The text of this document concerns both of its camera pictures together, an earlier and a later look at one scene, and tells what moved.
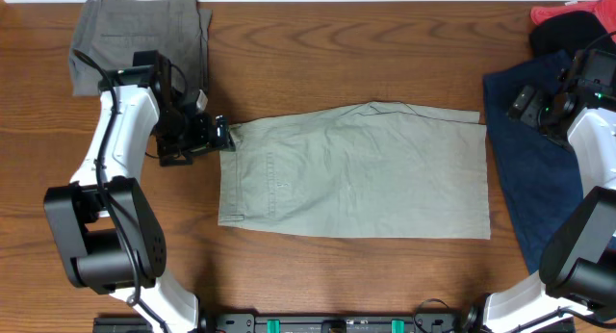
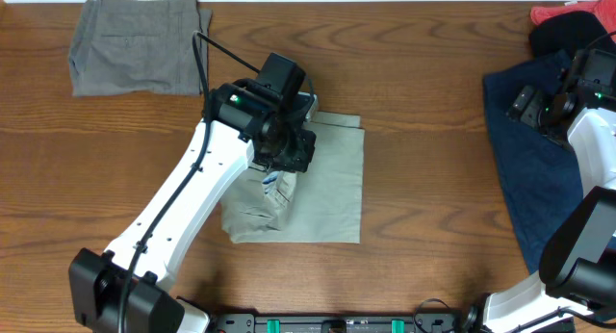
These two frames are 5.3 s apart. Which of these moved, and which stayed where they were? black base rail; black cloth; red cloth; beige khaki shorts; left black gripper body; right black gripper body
Moved: left black gripper body; beige khaki shorts
Stayed: right black gripper body; black base rail; red cloth; black cloth
